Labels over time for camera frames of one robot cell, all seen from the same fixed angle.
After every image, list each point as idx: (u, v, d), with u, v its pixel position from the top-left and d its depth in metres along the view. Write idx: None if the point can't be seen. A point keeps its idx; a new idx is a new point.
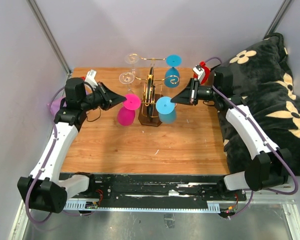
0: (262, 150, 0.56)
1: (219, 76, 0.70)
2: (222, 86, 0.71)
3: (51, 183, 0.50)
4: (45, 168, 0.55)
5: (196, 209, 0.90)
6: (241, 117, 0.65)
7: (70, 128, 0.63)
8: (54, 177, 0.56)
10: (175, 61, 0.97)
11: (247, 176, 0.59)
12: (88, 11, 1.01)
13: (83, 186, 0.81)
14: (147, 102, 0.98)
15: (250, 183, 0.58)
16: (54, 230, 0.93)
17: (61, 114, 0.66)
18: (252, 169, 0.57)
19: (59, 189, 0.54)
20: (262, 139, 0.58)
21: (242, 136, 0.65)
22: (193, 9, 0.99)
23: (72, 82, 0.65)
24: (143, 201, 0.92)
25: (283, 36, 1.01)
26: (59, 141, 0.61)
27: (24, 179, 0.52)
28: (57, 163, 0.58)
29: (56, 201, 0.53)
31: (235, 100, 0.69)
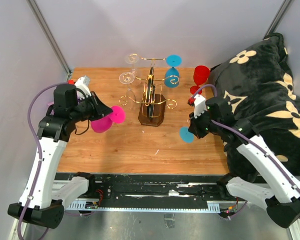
0: (293, 196, 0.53)
1: (215, 108, 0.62)
2: (222, 117, 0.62)
3: (42, 212, 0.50)
4: (33, 195, 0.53)
5: (196, 209, 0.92)
6: (260, 154, 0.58)
7: (55, 145, 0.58)
8: (46, 200, 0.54)
10: (175, 61, 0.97)
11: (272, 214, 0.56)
12: (88, 11, 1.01)
13: (83, 188, 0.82)
14: (147, 102, 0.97)
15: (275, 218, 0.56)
16: (54, 230, 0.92)
17: (44, 124, 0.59)
18: (278, 212, 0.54)
19: (53, 210, 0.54)
20: (289, 183, 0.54)
21: (261, 172, 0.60)
22: (193, 9, 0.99)
23: (62, 88, 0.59)
24: (144, 202, 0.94)
25: (283, 36, 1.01)
26: (45, 162, 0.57)
27: (14, 206, 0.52)
28: (46, 185, 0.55)
29: (51, 221, 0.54)
31: (245, 128, 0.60)
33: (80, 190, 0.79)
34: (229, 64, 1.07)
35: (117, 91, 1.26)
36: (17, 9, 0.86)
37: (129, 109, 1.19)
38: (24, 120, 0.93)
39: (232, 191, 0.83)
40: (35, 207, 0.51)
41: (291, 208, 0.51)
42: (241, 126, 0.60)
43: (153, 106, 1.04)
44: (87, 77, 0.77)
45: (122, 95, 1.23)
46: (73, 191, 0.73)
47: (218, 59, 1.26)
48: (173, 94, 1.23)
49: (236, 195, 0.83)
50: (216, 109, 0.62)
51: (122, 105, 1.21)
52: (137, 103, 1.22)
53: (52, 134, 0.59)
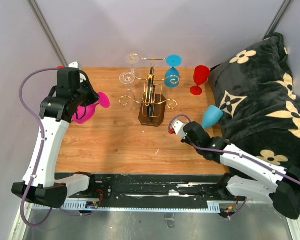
0: (278, 180, 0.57)
1: (191, 133, 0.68)
2: (199, 139, 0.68)
3: (46, 191, 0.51)
4: (36, 174, 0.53)
5: (196, 209, 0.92)
6: (236, 157, 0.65)
7: (57, 125, 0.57)
8: (49, 180, 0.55)
10: (175, 61, 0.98)
11: (279, 210, 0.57)
12: (89, 11, 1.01)
13: (83, 185, 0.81)
14: (147, 102, 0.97)
15: (285, 213, 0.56)
16: (54, 230, 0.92)
17: (46, 105, 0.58)
18: (279, 202, 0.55)
19: (56, 190, 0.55)
20: (269, 170, 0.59)
21: (247, 173, 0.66)
22: (193, 9, 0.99)
23: (67, 68, 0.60)
24: (144, 201, 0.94)
25: (282, 36, 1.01)
26: (48, 141, 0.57)
27: (17, 185, 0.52)
28: (49, 166, 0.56)
29: (55, 199, 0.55)
31: (218, 143, 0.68)
33: (80, 188, 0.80)
34: (229, 64, 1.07)
35: (117, 91, 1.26)
36: (16, 9, 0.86)
37: (129, 109, 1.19)
38: (24, 119, 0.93)
39: (235, 192, 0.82)
40: (38, 185, 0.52)
41: (280, 191, 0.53)
42: (214, 142, 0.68)
43: (153, 105, 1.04)
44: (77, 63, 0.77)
45: (122, 95, 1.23)
46: (74, 185, 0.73)
47: (218, 59, 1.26)
48: (173, 94, 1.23)
49: (238, 194, 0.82)
50: (193, 133, 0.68)
51: (122, 105, 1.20)
52: (137, 103, 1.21)
53: (53, 114, 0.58)
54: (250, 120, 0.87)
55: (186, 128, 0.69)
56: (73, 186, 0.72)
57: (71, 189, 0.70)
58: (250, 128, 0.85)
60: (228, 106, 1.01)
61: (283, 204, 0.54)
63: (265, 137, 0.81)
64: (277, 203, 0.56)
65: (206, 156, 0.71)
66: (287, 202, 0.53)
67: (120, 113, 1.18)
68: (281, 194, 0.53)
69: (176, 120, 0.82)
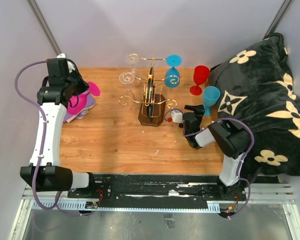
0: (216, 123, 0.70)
1: (187, 122, 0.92)
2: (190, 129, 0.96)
3: (55, 167, 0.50)
4: (44, 153, 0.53)
5: (196, 209, 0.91)
6: None
7: (57, 108, 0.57)
8: (56, 159, 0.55)
10: (175, 61, 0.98)
11: (225, 150, 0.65)
12: (89, 11, 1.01)
13: (83, 182, 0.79)
14: (147, 102, 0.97)
15: (228, 151, 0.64)
16: (54, 230, 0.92)
17: (43, 93, 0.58)
18: (221, 142, 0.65)
19: (63, 169, 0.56)
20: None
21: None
22: (193, 9, 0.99)
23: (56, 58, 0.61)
24: (144, 201, 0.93)
25: (283, 36, 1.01)
26: (50, 124, 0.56)
27: (26, 168, 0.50)
28: (54, 145, 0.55)
29: (63, 180, 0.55)
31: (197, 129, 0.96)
33: (82, 185, 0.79)
34: (229, 64, 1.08)
35: (116, 91, 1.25)
36: (16, 8, 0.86)
37: (129, 109, 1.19)
38: (24, 119, 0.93)
39: (230, 181, 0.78)
40: (47, 163, 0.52)
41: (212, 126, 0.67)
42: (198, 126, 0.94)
43: (153, 105, 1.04)
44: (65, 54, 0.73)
45: (122, 95, 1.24)
46: (77, 178, 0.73)
47: (218, 59, 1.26)
48: (173, 94, 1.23)
49: (233, 181, 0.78)
50: (188, 122, 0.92)
51: (122, 105, 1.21)
52: (137, 102, 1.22)
53: (52, 100, 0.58)
54: (250, 120, 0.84)
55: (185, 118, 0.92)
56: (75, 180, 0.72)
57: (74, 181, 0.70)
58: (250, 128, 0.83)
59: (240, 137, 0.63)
60: (228, 106, 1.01)
61: (219, 141, 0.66)
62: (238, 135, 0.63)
63: (265, 138, 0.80)
64: (222, 146, 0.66)
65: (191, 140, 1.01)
66: (220, 137, 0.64)
67: (120, 113, 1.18)
68: (212, 130, 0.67)
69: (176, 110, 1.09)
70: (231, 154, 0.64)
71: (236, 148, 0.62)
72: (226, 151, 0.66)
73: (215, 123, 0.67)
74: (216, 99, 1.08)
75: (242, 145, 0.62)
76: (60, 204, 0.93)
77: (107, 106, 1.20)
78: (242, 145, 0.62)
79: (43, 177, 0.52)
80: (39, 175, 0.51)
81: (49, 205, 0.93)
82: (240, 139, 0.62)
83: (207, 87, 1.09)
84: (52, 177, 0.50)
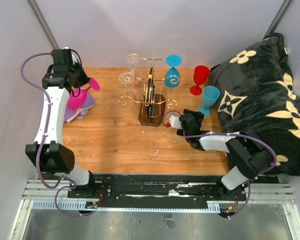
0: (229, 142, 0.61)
1: (184, 122, 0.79)
2: (190, 129, 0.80)
3: (58, 145, 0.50)
4: (48, 132, 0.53)
5: (196, 209, 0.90)
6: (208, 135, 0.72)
7: (62, 92, 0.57)
8: (60, 138, 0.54)
10: (175, 61, 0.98)
11: (243, 171, 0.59)
12: (89, 11, 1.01)
13: (83, 178, 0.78)
14: (147, 102, 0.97)
15: (247, 173, 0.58)
16: (54, 230, 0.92)
17: (48, 78, 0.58)
18: (239, 162, 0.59)
19: (67, 150, 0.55)
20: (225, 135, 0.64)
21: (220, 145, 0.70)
22: (193, 9, 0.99)
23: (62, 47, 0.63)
24: (144, 202, 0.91)
25: (282, 36, 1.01)
26: (55, 106, 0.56)
27: (31, 145, 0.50)
28: (58, 125, 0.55)
29: (67, 160, 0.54)
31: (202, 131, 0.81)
33: (79, 183, 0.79)
34: (229, 64, 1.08)
35: (116, 91, 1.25)
36: (16, 8, 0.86)
37: (129, 109, 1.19)
38: (24, 119, 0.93)
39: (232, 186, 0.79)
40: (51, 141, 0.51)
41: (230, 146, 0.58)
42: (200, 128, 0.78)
43: (153, 105, 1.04)
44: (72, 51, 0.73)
45: (122, 95, 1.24)
46: (77, 170, 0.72)
47: (218, 59, 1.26)
48: (173, 94, 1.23)
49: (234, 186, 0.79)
50: (185, 123, 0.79)
51: (122, 105, 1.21)
52: (137, 102, 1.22)
53: (56, 85, 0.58)
54: (250, 120, 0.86)
55: (182, 118, 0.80)
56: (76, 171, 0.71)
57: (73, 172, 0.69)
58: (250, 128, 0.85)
59: (262, 158, 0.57)
60: (228, 106, 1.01)
61: (238, 161, 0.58)
62: (259, 156, 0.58)
63: (265, 138, 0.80)
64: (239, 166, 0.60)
65: (193, 144, 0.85)
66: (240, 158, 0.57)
67: (120, 113, 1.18)
68: (231, 149, 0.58)
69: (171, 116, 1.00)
70: (249, 176, 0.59)
71: (257, 171, 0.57)
72: (244, 171, 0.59)
73: (233, 142, 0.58)
74: (216, 99, 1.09)
75: (264, 167, 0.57)
76: (60, 204, 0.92)
77: (107, 106, 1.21)
78: (262, 167, 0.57)
79: (46, 156, 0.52)
80: (43, 154, 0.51)
81: (49, 205, 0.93)
82: (261, 161, 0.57)
83: (207, 86, 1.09)
84: (56, 155, 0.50)
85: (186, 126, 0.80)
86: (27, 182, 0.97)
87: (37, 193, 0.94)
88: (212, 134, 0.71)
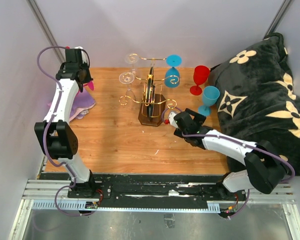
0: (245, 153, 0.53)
1: (179, 121, 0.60)
2: (187, 128, 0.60)
3: (65, 124, 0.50)
4: (57, 113, 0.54)
5: (196, 209, 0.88)
6: (215, 139, 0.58)
7: (72, 83, 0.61)
8: (67, 121, 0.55)
10: (175, 61, 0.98)
11: (254, 184, 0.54)
12: (89, 11, 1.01)
13: (85, 173, 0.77)
14: (147, 102, 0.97)
15: (259, 187, 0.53)
16: (54, 230, 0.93)
17: (61, 72, 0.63)
18: (253, 177, 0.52)
19: (73, 133, 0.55)
20: (239, 144, 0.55)
21: (225, 152, 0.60)
22: (193, 9, 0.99)
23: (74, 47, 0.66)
24: (144, 201, 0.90)
25: (283, 36, 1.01)
26: (65, 93, 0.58)
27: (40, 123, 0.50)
28: (66, 109, 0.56)
29: (71, 142, 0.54)
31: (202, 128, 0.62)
33: (78, 181, 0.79)
34: (229, 64, 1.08)
35: (116, 91, 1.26)
36: (16, 8, 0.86)
37: (129, 109, 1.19)
38: (24, 119, 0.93)
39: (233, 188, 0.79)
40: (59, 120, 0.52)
41: (247, 162, 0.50)
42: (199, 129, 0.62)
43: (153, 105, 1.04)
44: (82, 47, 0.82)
45: (122, 95, 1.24)
46: (79, 164, 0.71)
47: (218, 59, 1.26)
48: (173, 94, 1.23)
49: (237, 190, 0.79)
50: (180, 121, 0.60)
51: (122, 105, 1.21)
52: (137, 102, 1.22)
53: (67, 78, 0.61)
54: (250, 120, 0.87)
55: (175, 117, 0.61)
56: (79, 165, 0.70)
57: (77, 165, 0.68)
58: (250, 128, 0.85)
59: (276, 173, 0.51)
60: (228, 106, 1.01)
61: (253, 176, 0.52)
62: (274, 171, 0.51)
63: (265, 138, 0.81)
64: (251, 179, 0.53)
65: (192, 143, 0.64)
66: (256, 174, 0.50)
67: (120, 113, 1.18)
68: (248, 164, 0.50)
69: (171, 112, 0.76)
70: (262, 189, 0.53)
71: (272, 186, 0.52)
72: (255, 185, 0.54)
73: (251, 157, 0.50)
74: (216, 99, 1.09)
75: (278, 181, 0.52)
76: (61, 204, 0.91)
77: (107, 106, 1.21)
78: (277, 182, 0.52)
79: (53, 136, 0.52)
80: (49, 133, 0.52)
81: (49, 205, 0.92)
82: (276, 176, 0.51)
83: (207, 86, 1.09)
84: (61, 134, 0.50)
85: (181, 125, 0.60)
86: (27, 182, 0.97)
87: (37, 193, 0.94)
88: (219, 137, 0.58)
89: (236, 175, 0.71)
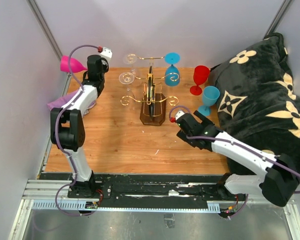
0: (266, 167, 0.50)
1: (182, 122, 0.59)
2: (191, 128, 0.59)
3: (78, 112, 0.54)
4: (74, 104, 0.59)
5: (196, 209, 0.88)
6: (228, 145, 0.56)
7: (92, 89, 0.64)
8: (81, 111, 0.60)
10: (173, 59, 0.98)
11: (268, 195, 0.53)
12: (90, 11, 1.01)
13: (86, 171, 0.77)
14: (150, 102, 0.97)
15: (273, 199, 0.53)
16: (54, 230, 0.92)
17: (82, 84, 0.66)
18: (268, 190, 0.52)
19: (83, 127, 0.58)
20: (259, 156, 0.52)
21: (238, 160, 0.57)
22: (193, 9, 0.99)
23: (94, 57, 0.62)
24: (144, 201, 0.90)
25: (282, 36, 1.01)
26: (84, 93, 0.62)
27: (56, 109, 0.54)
28: (83, 104, 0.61)
29: (80, 133, 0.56)
31: (211, 130, 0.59)
33: (79, 180, 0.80)
34: (229, 64, 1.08)
35: (117, 91, 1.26)
36: (16, 8, 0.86)
37: (129, 109, 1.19)
38: (24, 119, 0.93)
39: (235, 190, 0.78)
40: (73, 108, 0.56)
41: (268, 178, 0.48)
42: (206, 130, 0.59)
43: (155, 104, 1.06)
44: (110, 50, 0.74)
45: (122, 95, 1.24)
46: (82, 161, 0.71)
47: (218, 59, 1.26)
48: (173, 94, 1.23)
49: (238, 192, 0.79)
50: (182, 123, 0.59)
51: (122, 105, 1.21)
52: (137, 103, 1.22)
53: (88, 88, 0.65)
54: (250, 120, 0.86)
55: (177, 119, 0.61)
56: (82, 161, 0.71)
57: (80, 159, 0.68)
58: (250, 128, 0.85)
59: (291, 187, 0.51)
60: (228, 106, 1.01)
61: (270, 189, 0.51)
62: (290, 185, 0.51)
63: (265, 137, 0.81)
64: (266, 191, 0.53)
65: (199, 145, 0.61)
66: (274, 188, 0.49)
67: (120, 113, 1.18)
68: (268, 180, 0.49)
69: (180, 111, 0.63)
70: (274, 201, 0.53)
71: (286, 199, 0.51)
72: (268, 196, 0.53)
73: (270, 172, 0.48)
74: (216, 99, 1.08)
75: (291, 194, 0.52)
76: (61, 204, 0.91)
77: (107, 106, 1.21)
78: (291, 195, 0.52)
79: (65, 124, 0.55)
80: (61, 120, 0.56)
81: (49, 205, 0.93)
82: (291, 189, 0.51)
83: (207, 86, 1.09)
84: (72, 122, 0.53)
85: (185, 127, 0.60)
86: (27, 182, 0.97)
87: (37, 193, 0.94)
88: (233, 144, 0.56)
89: (244, 181, 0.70)
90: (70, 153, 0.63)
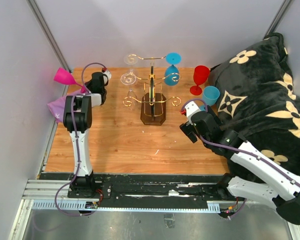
0: (293, 191, 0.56)
1: (200, 123, 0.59)
2: (210, 132, 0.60)
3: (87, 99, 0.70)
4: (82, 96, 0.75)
5: (196, 209, 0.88)
6: (253, 159, 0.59)
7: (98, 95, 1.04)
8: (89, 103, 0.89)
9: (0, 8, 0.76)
10: (174, 59, 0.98)
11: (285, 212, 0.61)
12: (90, 11, 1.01)
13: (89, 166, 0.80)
14: (152, 102, 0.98)
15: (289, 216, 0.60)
16: (54, 230, 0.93)
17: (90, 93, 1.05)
18: (288, 209, 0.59)
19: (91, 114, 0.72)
20: (287, 179, 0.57)
21: (261, 177, 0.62)
22: (194, 9, 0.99)
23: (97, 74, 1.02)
24: (144, 201, 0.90)
25: (283, 36, 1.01)
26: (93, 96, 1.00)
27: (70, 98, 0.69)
28: None
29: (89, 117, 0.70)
31: (233, 138, 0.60)
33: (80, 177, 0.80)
34: (229, 64, 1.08)
35: (116, 91, 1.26)
36: (17, 8, 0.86)
37: (129, 109, 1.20)
38: (24, 119, 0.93)
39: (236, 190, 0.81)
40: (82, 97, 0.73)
41: (296, 203, 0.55)
42: (228, 136, 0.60)
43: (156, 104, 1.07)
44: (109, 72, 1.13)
45: (122, 95, 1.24)
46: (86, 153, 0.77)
47: (218, 59, 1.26)
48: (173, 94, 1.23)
49: (238, 194, 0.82)
50: (201, 125, 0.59)
51: (122, 105, 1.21)
52: (137, 103, 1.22)
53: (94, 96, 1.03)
54: (250, 120, 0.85)
55: (195, 118, 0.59)
56: (86, 150, 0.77)
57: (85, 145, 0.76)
58: (250, 128, 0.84)
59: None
60: (228, 106, 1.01)
61: (291, 210, 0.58)
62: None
63: (265, 138, 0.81)
64: (284, 208, 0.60)
65: (216, 151, 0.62)
66: (297, 211, 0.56)
67: (120, 113, 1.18)
68: (294, 204, 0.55)
69: (192, 102, 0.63)
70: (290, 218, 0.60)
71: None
72: (285, 213, 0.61)
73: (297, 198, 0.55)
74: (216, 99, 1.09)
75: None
76: (61, 204, 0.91)
77: (107, 106, 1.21)
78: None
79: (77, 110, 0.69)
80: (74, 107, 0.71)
81: (49, 205, 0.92)
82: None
83: (206, 86, 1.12)
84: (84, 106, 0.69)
85: (203, 128, 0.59)
86: (27, 182, 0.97)
87: (37, 193, 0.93)
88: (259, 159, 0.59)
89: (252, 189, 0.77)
90: (77, 136, 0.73)
